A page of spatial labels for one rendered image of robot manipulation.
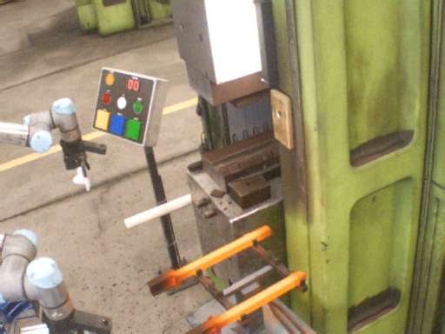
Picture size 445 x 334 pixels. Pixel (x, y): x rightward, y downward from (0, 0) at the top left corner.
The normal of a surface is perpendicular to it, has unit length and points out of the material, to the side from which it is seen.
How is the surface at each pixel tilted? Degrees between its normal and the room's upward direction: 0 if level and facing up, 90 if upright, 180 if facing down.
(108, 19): 90
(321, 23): 89
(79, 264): 0
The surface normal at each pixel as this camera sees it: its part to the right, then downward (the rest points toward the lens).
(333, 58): 0.45, 0.43
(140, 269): -0.12, -0.83
